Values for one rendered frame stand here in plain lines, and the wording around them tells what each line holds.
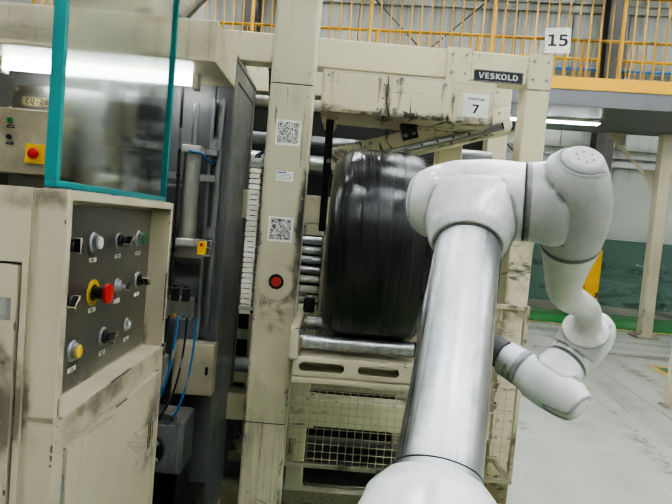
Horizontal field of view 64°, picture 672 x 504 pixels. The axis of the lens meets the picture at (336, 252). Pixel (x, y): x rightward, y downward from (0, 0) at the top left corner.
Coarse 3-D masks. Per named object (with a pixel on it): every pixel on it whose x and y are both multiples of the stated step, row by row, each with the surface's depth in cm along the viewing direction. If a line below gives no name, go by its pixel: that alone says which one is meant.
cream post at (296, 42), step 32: (288, 0) 159; (320, 0) 160; (288, 32) 159; (288, 64) 160; (288, 96) 160; (288, 160) 161; (288, 192) 162; (288, 256) 163; (256, 288) 163; (288, 288) 163; (256, 320) 164; (288, 320) 164; (256, 352) 164; (256, 384) 165; (288, 384) 166; (256, 416) 166; (256, 448) 166; (256, 480) 167
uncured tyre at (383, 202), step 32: (352, 160) 154; (384, 160) 154; (416, 160) 156; (352, 192) 145; (384, 192) 145; (352, 224) 142; (384, 224) 142; (352, 256) 142; (384, 256) 142; (416, 256) 141; (352, 288) 144; (384, 288) 144; (416, 288) 144; (352, 320) 150; (384, 320) 150; (416, 320) 150
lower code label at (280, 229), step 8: (272, 216) 162; (272, 224) 162; (280, 224) 162; (288, 224) 162; (272, 232) 162; (280, 232) 162; (288, 232) 162; (272, 240) 163; (280, 240) 163; (288, 240) 163
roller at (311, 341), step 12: (312, 336) 157; (324, 336) 158; (336, 336) 158; (348, 336) 159; (312, 348) 158; (324, 348) 157; (336, 348) 157; (348, 348) 157; (360, 348) 157; (372, 348) 157; (384, 348) 157; (396, 348) 157; (408, 348) 157
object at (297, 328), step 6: (300, 306) 190; (300, 312) 178; (306, 312) 190; (300, 318) 167; (294, 324) 156; (300, 324) 158; (294, 330) 153; (300, 330) 158; (294, 336) 153; (300, 336) 156; (294, 342) 153; (300, 342) 156; (288, 348) 153; (294, 348) 153; (300, 348) 160; (288, 354) 153; (294, 354) 153
